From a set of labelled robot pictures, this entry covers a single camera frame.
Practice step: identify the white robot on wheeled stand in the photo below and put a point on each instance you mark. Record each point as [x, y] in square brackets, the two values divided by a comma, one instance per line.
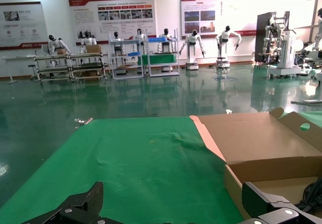
[286, 50]

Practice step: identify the wall poster with photo row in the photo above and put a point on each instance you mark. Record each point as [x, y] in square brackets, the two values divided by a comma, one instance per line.
[113, 12]

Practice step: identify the metal binder clip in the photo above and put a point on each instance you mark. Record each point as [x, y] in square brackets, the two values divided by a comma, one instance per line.
[229, 111]
[86, 121]

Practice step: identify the white shelf rack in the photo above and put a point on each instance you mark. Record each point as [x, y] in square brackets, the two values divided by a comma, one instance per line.
[163, 63]
[125, 42]

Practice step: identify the metal workbench rack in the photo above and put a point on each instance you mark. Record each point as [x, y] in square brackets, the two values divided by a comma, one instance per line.
[88, 68]
[52, 69]

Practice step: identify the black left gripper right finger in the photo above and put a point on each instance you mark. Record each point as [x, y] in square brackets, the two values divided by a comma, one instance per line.
[261, 204]

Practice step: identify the blue plastic bin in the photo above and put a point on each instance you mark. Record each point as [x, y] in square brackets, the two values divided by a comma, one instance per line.
[157, 40]

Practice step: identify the green cloth on shelf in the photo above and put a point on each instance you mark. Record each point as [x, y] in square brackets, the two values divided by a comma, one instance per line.
[156, 59]

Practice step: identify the black tall cabinet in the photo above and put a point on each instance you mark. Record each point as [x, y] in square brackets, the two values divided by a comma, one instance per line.
[260, 37]

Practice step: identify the wall poster with four photos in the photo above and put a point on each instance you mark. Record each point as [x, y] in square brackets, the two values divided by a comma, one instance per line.
[213, 10]

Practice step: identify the white long table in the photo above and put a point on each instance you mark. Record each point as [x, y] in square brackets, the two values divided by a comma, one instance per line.
[17, 57]

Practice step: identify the large closed cardboard box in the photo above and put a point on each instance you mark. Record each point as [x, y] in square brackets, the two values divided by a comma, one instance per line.
[93, 49]

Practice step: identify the black stool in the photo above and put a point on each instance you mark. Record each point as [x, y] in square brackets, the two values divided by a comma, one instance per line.
[32, 66]

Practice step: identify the wall poster with round icons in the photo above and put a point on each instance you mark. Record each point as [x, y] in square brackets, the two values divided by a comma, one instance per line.
[22, 25]

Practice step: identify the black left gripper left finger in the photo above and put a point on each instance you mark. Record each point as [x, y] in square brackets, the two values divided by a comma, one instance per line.
[85, 204]

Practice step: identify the white humanoid robot black head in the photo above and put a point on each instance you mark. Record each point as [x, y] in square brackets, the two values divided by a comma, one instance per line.
[139, 36]
[53, 44]
[165, 35]
[192, 50]
[117, 41]
[222, 36]
[88, 41]
[320, 32]

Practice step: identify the small closed cardboard box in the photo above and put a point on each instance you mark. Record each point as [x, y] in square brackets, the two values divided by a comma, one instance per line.
[61, 52]

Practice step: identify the empty open cardboard box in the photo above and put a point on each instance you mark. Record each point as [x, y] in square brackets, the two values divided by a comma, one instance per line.
[251, 138]

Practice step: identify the green table cloth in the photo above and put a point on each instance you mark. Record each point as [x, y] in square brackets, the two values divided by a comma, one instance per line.
[141, 171]

